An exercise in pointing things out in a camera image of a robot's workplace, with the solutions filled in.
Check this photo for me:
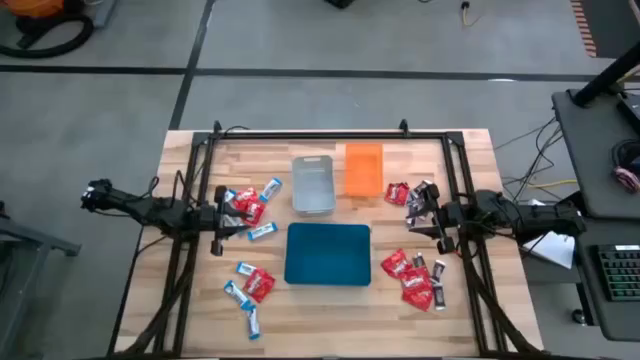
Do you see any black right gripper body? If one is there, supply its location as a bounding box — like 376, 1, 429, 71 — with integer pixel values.
439, 199, 466, 239

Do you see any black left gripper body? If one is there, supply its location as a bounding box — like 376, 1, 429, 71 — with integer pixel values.
199, 205, 224, 237

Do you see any red Skittles bag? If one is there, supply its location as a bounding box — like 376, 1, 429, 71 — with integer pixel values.
232, 187, 259, 211
380, 248, 414, 279
242, 267, 277, 304
243, 199, 267, 228
383, 181, 411, 207
401, 289, 434, 313
398, 267, 434, 297

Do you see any orange plastic bin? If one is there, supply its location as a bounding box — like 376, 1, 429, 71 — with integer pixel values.
344, 142, 385, 198

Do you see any grey plastic bin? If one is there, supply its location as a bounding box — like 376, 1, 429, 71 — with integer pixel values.
291, 154, 337, 218

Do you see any blue plastic bin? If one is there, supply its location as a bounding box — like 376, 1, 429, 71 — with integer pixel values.
283, 222, 373, 287

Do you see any white paper sheet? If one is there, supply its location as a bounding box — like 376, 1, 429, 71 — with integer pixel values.
521, 229, 577, 270

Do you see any black desk top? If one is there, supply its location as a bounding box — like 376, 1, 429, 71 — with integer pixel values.
551, 88, 640, 221
568, 215, 640, 344

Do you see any grey metal stand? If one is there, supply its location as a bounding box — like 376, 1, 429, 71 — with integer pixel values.
0, 199, 82, 360

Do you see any black computer keyboard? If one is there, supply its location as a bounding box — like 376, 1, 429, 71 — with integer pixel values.
596, 243, 640, 303

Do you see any black monitor pole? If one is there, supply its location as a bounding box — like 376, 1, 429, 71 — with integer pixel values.
571, 42, 640, 109

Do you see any black flat device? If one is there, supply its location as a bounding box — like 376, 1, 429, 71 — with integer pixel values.
617, 92, 640, 132

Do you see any grey desk foot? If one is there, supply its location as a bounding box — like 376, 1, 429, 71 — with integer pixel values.
92, 0, 119, 29

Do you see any black mat orange striped edge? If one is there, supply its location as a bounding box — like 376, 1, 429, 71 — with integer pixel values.
569, 0, 640, 60

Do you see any orange vacuum cleaner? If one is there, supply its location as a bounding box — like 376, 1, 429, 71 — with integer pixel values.
0, 0, 95, 60

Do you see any black floor cable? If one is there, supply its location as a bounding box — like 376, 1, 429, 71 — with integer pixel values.
493, 117, 564, 151

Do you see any yellow floor cable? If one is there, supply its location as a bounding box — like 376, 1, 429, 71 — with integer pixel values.
527, 178, 580, 190

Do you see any black aluminium table frame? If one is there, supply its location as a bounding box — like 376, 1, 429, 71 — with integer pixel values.
112, 118, 545, 360

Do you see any black coiled cable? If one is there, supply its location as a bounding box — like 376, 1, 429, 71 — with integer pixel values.
612, 138, 640, 176

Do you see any red braided cable bundle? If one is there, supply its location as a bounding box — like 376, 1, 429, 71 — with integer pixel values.
613, 166, 640, 195

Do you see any yellow extension cable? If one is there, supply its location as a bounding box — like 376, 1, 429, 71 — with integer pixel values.
460, 1, 484, 27

